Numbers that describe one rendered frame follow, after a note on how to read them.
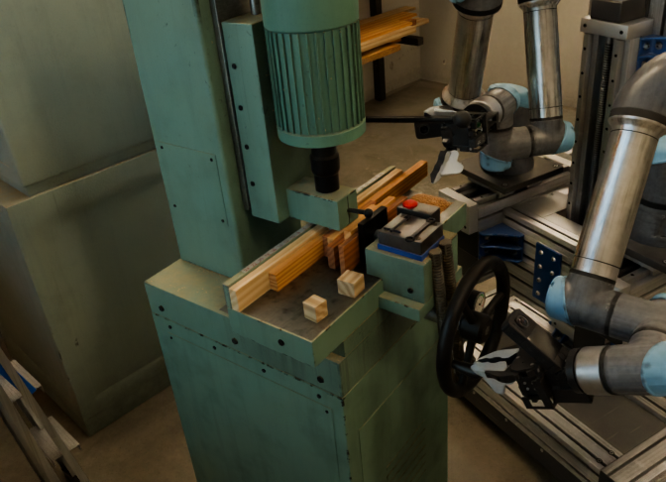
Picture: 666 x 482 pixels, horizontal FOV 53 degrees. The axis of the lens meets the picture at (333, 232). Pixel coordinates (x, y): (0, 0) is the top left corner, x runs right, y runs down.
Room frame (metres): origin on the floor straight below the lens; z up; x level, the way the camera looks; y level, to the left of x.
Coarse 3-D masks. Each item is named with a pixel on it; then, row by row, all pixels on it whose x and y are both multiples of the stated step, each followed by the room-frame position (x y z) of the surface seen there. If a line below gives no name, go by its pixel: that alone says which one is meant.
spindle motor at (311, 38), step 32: (288, 0) 1.19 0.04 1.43; (320, 0) 1.18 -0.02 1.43; (352, 0) 1.22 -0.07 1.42; (288, 32) 1.19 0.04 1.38; (320, 32) 1.18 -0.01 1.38; (352, 32) 1.22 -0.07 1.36; (288, 64) 1.20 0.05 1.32; (320, 64) 1.18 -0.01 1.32; (352, 64) 1.22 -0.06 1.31; (288, 96) 1.20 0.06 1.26; (320, 96) 1.18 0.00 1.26; (352, 96) 1.20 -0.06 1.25; (288, 128) 1.21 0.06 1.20; (320, 128) 1.18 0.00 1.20; (352, 128) 1.20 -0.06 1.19
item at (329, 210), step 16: (288, 192) 1.29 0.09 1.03; (304, 192) 1.26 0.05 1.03; (320, 192) 1.26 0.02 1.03; (336, 192) 1.25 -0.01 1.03; (352, 192) 1.25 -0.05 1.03; (288, 208) 1.29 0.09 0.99; (304, 208) 1.26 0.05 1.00; (320, 208) 1.24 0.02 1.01; (336, 208) 1.21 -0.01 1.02; (320, 224) 1.24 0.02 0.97; (336, 224) 1.21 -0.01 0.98
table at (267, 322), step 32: (416, 192) 1.48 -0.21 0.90; (448, 224) 1.33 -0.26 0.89; (288, 288) 1.12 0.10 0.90; (320, 288) 1.11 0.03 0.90; (256, 320) 1.02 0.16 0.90; (288, 320) 1.01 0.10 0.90; (320, 320) 1.00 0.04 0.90; (352, 320) 1.03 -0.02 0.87; (416, 320) 1.05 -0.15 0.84; (288, 352) 0.98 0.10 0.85; (320, 352) 0.95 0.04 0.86
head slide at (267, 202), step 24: (240, 24) 1.28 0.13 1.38; (240, 48) 1.29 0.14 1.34; (264, 48) 1.29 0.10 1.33; (240, 72) 1.30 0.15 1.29; (264, 72) 1.28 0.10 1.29; (240, 96) 1.30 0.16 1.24; (264, 96) 1.27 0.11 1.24; (240, 120) 1.31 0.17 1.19; (264, 120) 1.27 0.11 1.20; (264, 144) 1.27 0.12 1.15; (264, 168) 1.28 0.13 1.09; (288, 168) 1.31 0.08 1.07; (264, 192) 1.29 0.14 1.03; (264, 216) 1.29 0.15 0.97; (288, 216) 1.29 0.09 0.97
